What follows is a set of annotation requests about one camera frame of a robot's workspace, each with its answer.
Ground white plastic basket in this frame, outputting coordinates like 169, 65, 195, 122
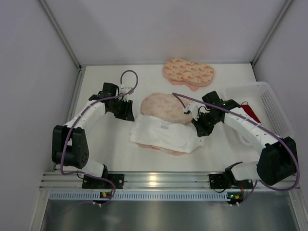
222, 82, 295, 138

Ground stacked pink laundry bags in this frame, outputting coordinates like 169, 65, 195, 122
163, 58, 215, 91

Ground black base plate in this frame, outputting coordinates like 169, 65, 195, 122
209, 172, 253, 190
82, 173, 125, 189

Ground perforated cable duct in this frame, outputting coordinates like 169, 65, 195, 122
49, 191, 242, 201

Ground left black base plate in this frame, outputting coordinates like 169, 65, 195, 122
82, 173, 125, 189

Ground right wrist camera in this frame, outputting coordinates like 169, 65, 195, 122
183, 103, 199, 121

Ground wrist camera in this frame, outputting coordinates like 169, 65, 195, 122
119, 84, 134, 102
183, 103, 199, 121

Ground white bra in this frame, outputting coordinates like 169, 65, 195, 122
129, 114, 205, 155

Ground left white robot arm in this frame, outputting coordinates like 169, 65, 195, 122
51, 83, 135, 178

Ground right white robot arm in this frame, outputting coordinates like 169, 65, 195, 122
192, 91, 298, 186

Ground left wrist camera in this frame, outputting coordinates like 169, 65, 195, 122
119, 84, 134, 102

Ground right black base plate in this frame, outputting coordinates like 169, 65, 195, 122
209, 172, 253, 190

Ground red bra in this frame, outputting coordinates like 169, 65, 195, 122
241, 101, 261, 123

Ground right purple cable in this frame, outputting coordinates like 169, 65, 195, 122
172, 92, 300, 205

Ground pink mesh laundry bag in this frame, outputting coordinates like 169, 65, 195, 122
136, 92, 203, 157

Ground aluminium mounting rail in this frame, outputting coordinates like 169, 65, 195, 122
39, 171, 300, 191

